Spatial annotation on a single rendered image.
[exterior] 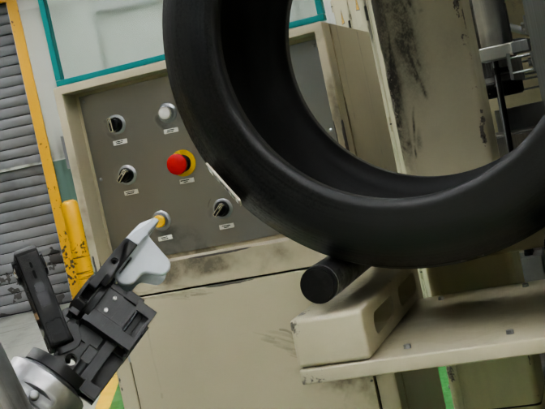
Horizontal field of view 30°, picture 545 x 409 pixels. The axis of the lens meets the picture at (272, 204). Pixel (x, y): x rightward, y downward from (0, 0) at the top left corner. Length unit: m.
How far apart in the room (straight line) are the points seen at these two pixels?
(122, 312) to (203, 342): 0.85
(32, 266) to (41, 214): 9.21
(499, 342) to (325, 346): 0.20
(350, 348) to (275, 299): 0.70
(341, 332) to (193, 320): 0.78
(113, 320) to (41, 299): 0.08
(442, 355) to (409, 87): 0.49
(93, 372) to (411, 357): 0.36
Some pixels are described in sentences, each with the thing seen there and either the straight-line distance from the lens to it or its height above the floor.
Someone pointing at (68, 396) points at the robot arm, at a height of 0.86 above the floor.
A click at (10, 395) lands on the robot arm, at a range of 0.92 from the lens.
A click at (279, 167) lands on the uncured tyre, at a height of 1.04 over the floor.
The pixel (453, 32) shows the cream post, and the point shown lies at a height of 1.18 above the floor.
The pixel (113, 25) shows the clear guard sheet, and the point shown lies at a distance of 1.99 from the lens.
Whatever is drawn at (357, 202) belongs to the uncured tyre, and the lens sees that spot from 1.15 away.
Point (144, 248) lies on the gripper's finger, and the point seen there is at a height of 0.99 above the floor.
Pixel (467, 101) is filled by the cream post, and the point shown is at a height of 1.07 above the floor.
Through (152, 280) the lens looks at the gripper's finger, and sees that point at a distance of 1.17.
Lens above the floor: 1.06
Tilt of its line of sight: 3 degrees down
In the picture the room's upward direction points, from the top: 12 degrees counter-clockwise
